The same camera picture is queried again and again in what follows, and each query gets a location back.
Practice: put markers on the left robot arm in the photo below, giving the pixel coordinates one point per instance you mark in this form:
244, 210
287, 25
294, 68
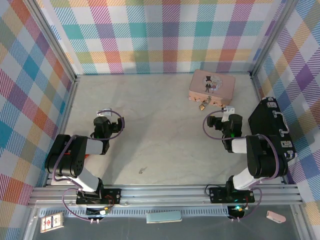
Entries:
75, 160

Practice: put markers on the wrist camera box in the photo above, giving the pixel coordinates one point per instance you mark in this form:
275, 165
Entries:
228, 110
105, 111

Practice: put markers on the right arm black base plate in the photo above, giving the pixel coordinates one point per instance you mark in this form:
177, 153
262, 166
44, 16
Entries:
217, 195

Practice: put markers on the red white card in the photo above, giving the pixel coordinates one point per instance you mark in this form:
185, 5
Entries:
51, 222

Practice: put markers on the brass padlock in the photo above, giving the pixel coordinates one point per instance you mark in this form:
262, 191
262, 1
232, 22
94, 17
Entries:
202, 106

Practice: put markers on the teal rectangular case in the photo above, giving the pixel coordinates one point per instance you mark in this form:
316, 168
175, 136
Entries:
163, 217

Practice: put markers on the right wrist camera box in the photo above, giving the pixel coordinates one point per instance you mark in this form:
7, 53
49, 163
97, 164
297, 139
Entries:
228, 110

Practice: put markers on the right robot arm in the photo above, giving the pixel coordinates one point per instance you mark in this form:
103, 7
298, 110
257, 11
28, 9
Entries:
265, 160

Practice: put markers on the aluminium frame post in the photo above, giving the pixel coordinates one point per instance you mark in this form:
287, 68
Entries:
50, 37
272, 37

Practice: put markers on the aluminium frame rail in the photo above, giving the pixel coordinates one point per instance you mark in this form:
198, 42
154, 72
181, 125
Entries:
162, 193

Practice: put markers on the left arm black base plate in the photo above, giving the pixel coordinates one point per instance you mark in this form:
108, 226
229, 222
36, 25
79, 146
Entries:
112, 196

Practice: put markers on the pink tin box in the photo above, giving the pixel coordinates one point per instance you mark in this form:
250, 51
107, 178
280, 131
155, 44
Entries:
212, 82

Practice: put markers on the small pink case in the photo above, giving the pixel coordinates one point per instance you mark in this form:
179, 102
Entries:
275, 216

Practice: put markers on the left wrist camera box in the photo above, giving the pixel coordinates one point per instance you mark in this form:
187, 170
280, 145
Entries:
105, 111

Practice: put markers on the black suitcase silver fittings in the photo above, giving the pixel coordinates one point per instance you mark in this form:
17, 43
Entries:
262, 120

